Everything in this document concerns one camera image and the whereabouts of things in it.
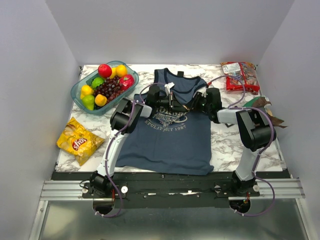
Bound dark purple grape bunch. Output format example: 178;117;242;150
93;76;124;99

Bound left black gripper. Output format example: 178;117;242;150
154;92;187;113

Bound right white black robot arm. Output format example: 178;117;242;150
191;87;277;196

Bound aluminium rail frame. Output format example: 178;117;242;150
28;177;311;240

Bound orange fruit top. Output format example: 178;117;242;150
115;64;128;78

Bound green pear front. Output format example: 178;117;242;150
81;94;95;111

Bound orange fruit front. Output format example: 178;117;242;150
94;94;108;107

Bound yellow lemon left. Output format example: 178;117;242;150
80;84;94;99

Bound red apple top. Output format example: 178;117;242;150
97;63;112;79

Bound blue printed tank top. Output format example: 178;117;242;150
115;68;215;176

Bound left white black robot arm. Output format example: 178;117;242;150
89;83;179;198

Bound orange fruit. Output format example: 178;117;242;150
115;64;128;78
94;94;108;107

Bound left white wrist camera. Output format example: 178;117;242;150
164;82;175;96

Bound red apple right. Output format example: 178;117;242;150
119;74;135;91

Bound red candy bag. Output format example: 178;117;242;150
220;61;260;95

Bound green fruit middle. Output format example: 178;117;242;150
91;76;105;89

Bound yellow Lays chips bag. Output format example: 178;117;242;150
56;117;105;166

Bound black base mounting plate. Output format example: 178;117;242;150
41;171;301;209

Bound red apple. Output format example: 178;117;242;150
119;74;135;91
97;63;112;79

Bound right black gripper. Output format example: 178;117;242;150
185;91;212;114

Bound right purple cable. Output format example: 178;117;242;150
206;74;277;217

